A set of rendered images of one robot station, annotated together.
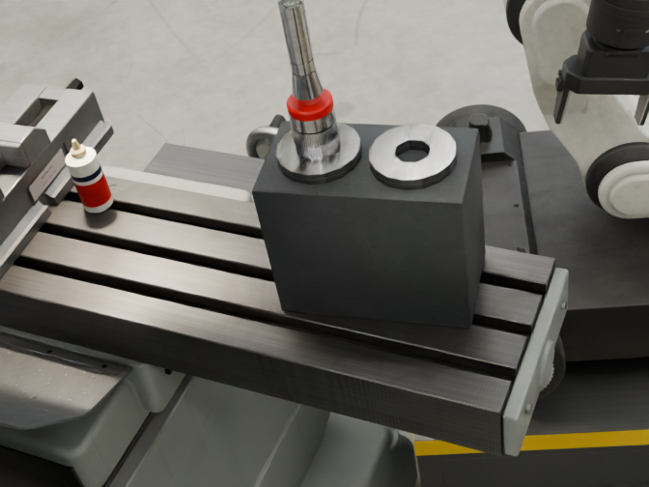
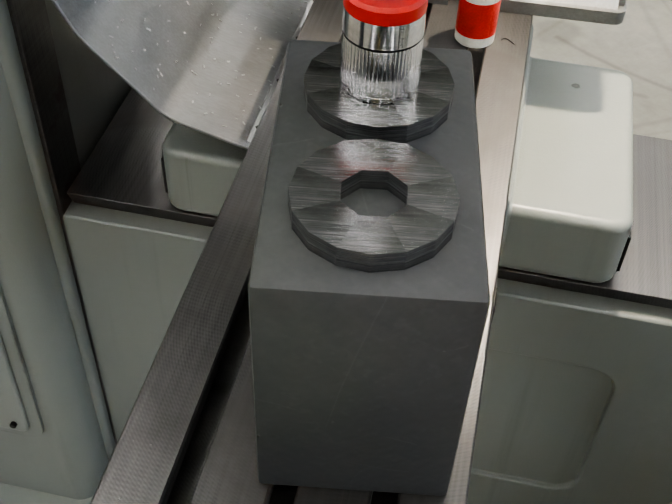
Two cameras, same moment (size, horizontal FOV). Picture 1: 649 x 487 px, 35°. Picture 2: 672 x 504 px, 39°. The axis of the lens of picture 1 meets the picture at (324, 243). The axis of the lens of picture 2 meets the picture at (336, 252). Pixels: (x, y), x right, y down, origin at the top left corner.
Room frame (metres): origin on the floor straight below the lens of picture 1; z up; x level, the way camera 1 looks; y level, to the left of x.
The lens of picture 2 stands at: (0.66, -0.44, 1.48)
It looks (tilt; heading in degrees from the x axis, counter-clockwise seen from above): 46 degrees down; 70
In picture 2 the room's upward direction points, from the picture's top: 3 degrees clockwise
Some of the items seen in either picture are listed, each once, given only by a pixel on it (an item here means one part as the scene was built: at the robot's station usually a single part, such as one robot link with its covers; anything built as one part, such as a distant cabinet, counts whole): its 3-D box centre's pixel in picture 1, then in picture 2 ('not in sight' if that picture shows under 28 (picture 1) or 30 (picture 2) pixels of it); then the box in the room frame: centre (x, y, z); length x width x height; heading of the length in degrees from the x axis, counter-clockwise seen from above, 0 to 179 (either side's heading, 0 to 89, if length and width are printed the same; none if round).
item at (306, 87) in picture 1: (299, 51); not in sight; (0.85, -0.01, 1.26); 0.03 x 0.03 x 0.11
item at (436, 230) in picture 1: (375, 218); (367, 256); (0.83, -0.06, 1.04); 0.22 x 0.12 x 0.20; 68
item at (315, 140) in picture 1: (314, 127); (382, 43); (0.85, -0.01, 1.17); 0.05 x 0.05 x 0.05
